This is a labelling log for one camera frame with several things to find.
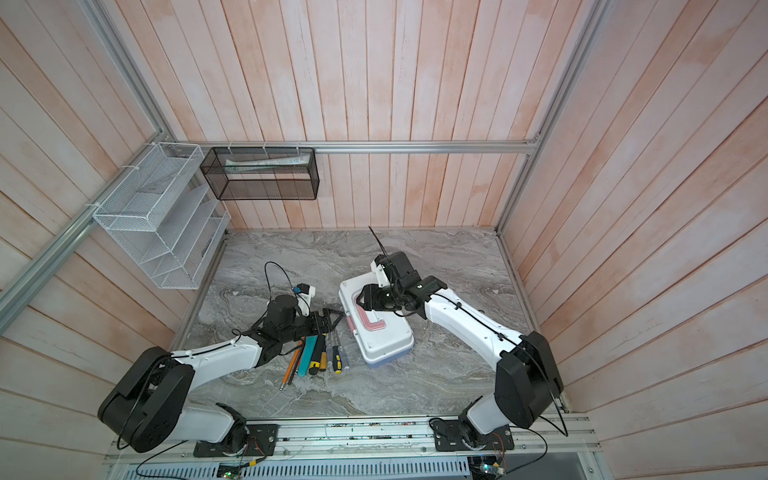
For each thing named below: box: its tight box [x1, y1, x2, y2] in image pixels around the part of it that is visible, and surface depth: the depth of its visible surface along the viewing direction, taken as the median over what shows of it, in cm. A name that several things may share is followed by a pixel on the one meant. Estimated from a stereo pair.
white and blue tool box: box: [338, 272, 415, 367], surface depth 82 cm
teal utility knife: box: [298, 335, 318, 378], surface depth 87 cm
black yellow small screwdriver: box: [332, 333, 343, 375], surface depth 87 cm
